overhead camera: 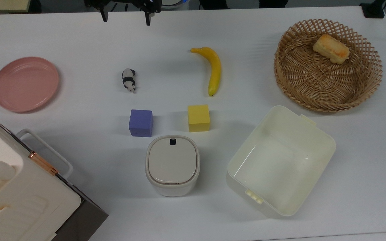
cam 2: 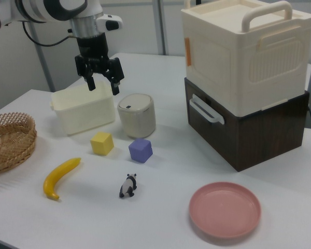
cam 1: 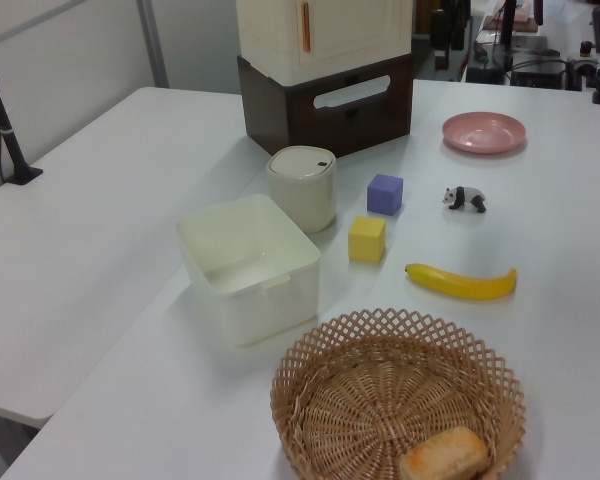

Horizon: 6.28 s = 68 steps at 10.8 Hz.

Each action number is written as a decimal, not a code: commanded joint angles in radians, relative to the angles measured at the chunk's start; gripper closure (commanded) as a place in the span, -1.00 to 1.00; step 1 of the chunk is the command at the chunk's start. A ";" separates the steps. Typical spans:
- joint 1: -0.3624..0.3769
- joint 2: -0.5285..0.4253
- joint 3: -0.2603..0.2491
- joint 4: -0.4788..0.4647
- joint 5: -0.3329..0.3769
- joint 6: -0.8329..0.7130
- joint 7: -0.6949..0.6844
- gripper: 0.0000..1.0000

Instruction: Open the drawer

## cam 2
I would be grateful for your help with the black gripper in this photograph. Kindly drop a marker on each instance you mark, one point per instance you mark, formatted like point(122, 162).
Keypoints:
point(93, 49)

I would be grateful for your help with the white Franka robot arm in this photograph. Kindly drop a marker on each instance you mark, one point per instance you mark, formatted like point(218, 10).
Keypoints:
point(41, 10)

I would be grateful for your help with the cream open plastic container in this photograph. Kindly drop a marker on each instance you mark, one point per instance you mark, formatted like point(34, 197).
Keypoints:
point(85, 111)

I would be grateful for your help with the dark wood drawer cabinet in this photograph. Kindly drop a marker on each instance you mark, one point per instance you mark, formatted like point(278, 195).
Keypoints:
point(269, 135)

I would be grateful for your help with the small cream lidded bin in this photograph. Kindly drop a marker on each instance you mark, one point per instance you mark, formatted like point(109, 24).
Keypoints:
point(137, 119)

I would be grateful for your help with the yellow foam cube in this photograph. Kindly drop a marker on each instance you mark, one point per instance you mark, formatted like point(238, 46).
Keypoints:
point(101, 144)

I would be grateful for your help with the purple foam cube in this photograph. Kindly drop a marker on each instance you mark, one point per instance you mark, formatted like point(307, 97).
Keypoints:
point(140, 151)

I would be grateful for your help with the orange box latch strip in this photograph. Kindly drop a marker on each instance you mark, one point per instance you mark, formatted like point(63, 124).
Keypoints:
point(188, 52)

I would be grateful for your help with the yellow toy banana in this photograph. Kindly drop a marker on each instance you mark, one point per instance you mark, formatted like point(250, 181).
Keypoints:
point(58, 173)

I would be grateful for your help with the woven wicker basket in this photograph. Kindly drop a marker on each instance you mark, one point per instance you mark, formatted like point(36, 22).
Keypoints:
point(20, 153)

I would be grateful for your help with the small panda figurine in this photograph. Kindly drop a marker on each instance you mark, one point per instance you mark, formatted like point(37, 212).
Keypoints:
point(128, 185)

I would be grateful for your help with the pink plastic plate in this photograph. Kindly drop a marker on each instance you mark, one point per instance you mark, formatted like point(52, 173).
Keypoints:
point(224, 210)

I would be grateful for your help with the grey metal frame pole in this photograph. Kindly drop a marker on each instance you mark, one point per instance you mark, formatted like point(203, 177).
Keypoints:
point(45, 70)

